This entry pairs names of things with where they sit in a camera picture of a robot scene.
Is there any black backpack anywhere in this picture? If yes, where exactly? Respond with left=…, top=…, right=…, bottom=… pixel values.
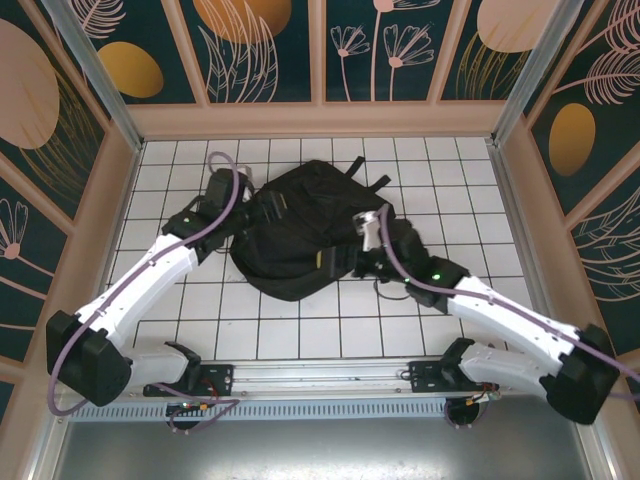
left=230, top=156, right=426, bottom=302

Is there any grey metal panel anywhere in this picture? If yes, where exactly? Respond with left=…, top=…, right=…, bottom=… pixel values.
left=49, top=419, right=616, bottom=480

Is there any small circuit board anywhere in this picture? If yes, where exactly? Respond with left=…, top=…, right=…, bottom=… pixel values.
left=167, top=400, right=211, bottom=416

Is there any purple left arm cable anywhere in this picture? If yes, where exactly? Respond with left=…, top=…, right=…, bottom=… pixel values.
left=45, top=151, right=246, bottom=436

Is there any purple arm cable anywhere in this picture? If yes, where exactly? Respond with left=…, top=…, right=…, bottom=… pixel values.
left=377, top=203, right=640, bottom=404
left=45, top=151, right=246, bottom=436

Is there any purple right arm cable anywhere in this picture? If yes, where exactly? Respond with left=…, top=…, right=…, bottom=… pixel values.
left=377, top=203, right=640, bottom=404

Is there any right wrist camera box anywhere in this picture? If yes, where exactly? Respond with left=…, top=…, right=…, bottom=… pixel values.
left=351, top=211, right=385, bottom=252

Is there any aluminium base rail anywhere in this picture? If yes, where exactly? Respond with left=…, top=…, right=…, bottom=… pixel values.
left=47, top=353, right=596, bottom=401

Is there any aluminium side rail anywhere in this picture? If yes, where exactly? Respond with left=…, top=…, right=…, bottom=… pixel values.
left=485, top=139, right=559, bottom=354

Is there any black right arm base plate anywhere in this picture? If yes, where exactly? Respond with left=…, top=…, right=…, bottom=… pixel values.
left=408, top=360, right=501, bottom=396

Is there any grey slotted cable duct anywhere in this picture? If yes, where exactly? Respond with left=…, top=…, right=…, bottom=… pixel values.
left=69, top=403, right=574, bottom=422

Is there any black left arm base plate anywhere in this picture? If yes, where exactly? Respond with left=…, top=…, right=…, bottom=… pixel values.
left=142, top=363, right=236, bottom=398

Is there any aluminium frame post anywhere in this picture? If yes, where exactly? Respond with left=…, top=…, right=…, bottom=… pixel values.
left=42, top=0, right=147, bottom=152
left=489, top=0, right=599, bottom=147

